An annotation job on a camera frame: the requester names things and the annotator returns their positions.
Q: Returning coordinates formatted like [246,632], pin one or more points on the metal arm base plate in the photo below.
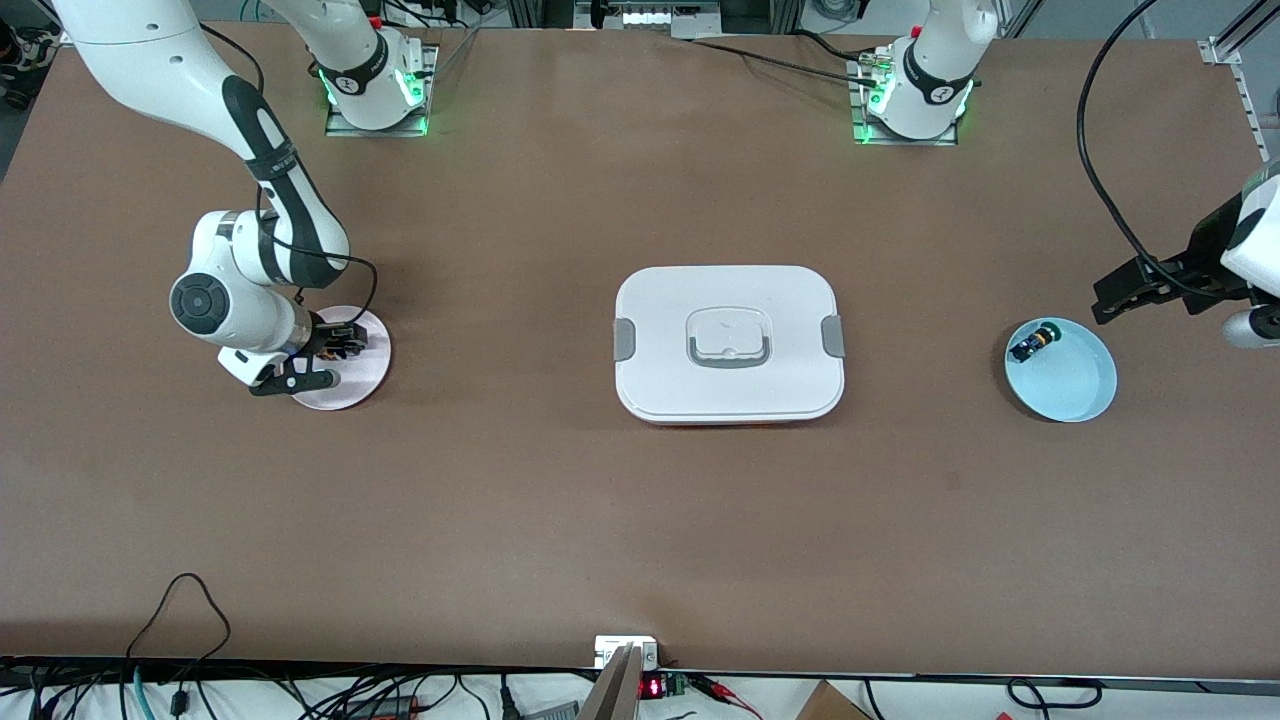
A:
[345,130]
[870,138]

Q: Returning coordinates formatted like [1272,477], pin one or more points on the pink round plate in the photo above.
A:
[360,385]

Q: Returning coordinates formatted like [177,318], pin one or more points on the light blue round plate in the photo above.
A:
[1070,385]

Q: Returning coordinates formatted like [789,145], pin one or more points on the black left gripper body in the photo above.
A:
[1203,256]

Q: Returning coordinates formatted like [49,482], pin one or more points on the brown cardboard box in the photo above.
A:
[830,705]

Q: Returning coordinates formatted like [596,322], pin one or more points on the red digit display module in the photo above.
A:
[662,686]

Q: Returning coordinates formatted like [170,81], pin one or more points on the aluminium corner profile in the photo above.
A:
[1240,45]
[55,25]

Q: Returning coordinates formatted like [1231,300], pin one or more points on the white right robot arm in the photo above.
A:
[150,50]

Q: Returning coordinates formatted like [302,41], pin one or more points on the black power adapter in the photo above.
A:
[385,707]

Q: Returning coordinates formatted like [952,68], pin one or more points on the aluminium camera mount bar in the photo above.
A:
[615,690]

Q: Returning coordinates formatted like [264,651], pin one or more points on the green push-button switch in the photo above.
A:
[1033,343]

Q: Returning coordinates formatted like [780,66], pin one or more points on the white lidded storage box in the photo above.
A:
[730,385]

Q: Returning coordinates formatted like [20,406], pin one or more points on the metal frame with light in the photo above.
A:
[650,18]

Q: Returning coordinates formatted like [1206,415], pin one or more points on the white mount bracket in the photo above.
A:
[605,648]

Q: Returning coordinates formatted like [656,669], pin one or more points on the orange push-button switch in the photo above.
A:
[344,347]

